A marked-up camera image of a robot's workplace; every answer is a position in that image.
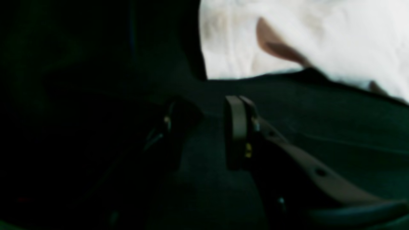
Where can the light pink T-shirt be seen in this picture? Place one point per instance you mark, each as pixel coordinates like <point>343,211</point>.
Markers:
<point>358,43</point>

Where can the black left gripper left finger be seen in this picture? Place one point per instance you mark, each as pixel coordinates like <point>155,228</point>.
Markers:
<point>130,186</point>

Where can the black table cloth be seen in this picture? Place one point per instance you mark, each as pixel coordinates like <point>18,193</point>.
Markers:
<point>79,78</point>

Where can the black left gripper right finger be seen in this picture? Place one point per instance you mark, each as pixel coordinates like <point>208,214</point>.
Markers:
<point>298,191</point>

